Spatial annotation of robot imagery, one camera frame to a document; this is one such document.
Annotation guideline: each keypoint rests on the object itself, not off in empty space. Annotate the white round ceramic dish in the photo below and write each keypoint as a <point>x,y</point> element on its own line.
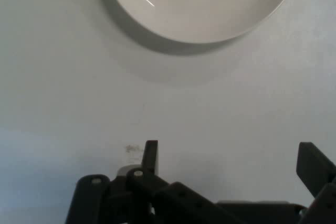
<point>199,9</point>

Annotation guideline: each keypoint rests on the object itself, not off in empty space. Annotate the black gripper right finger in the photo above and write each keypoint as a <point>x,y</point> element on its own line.
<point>315,166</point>

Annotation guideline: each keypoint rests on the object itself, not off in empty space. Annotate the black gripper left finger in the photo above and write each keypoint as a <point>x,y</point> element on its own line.
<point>136,197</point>

